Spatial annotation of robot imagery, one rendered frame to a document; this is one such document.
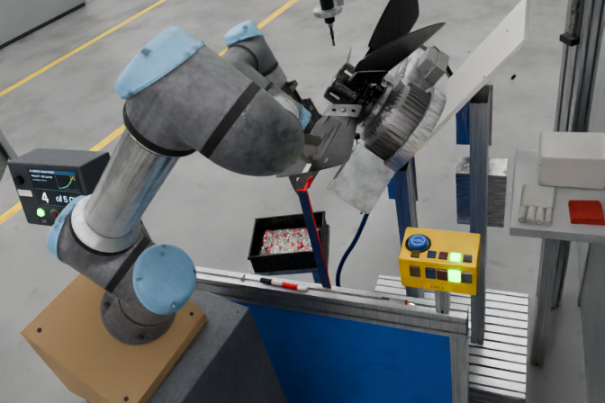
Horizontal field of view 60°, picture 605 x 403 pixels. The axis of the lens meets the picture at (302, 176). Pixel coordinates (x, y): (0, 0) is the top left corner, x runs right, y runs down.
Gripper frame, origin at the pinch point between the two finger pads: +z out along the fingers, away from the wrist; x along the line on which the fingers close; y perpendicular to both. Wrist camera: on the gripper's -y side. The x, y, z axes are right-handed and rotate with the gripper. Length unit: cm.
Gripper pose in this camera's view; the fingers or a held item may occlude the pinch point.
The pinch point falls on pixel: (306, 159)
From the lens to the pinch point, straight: 127.2
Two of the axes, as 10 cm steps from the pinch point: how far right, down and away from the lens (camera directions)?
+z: 4.6, 7.6, 4.6
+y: 8.2, -1.8, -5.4
